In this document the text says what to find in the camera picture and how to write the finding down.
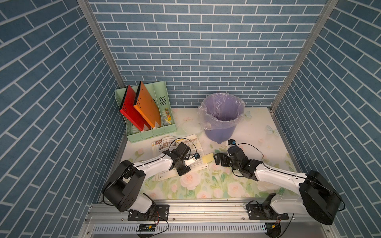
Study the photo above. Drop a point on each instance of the purple trash bin with bag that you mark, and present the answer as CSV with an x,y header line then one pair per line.
x,y
219,114

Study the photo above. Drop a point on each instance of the English textbook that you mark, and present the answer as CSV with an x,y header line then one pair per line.
x,y
170,143

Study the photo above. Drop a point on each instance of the yellow sticky note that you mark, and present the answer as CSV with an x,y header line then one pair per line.
x,y
208,158

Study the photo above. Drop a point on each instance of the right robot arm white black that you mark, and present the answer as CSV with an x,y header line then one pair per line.
x,y
313,193

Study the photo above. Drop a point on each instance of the small circuit board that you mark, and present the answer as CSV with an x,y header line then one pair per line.
x,y
149,228

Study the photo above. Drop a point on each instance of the orange folder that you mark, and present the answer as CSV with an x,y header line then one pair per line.
x,y
147,107

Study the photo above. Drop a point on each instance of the red folder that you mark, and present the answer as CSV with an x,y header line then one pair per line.
x,y
128,110

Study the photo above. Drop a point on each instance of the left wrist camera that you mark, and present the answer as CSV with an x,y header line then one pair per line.
x,y
192,159

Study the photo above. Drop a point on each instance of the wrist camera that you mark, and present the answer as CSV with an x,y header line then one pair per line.
x,y
192,159
231,142

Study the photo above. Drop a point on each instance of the yellow glue tube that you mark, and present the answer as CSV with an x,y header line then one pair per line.
x,y
168,115

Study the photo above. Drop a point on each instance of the aluminium rail frame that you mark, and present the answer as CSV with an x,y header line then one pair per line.
x,y
221,218

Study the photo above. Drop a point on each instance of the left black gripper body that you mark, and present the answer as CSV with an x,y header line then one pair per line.
x,y
181,168

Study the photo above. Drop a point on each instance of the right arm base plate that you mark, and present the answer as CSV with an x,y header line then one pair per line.
x,y
260,212

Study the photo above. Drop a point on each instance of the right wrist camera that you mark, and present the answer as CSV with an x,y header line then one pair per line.
x,y
231,142

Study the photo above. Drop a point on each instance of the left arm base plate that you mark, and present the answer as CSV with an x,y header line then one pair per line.
x,y
160,211

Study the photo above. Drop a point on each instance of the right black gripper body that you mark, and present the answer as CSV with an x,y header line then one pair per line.
x,y
225,160

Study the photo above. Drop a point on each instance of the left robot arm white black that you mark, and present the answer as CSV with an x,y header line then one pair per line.
x,y
122,189

